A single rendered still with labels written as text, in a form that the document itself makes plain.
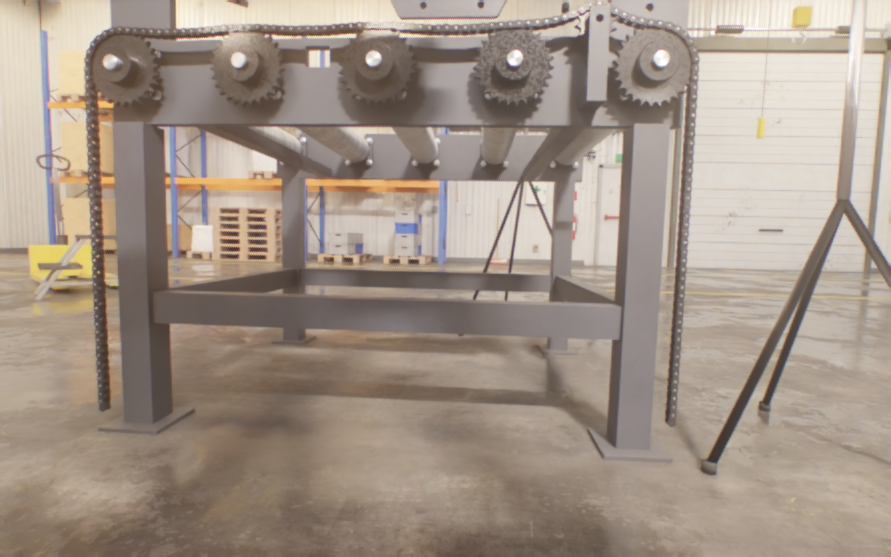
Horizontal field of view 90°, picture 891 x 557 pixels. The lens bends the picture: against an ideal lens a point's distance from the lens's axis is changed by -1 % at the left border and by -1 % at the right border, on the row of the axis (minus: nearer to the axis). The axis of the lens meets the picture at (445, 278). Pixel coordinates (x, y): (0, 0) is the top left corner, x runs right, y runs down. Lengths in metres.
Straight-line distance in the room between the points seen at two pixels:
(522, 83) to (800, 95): 11.51
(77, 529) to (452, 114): 1.04
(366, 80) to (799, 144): 11.54
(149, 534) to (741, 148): 11.44
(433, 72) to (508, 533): 0.94
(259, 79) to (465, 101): 0.46
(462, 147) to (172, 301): 1.29
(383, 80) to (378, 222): 9.30
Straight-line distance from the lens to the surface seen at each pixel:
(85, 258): 5.76
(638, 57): 1.10
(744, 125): 11.73
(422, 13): 1.19
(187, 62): 1.32
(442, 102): 1.10
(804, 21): 8.40
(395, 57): 1.09
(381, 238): 10.29
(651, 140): 1.11
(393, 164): 2.05
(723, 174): 11.38
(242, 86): 1.18
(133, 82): 1.32
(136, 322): 1.33
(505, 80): 1.04
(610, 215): 10.44
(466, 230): 10.08
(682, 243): 1.09
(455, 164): 2.02
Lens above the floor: 0.48
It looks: 5 degrees down
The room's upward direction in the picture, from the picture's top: 1 degrees clockwise
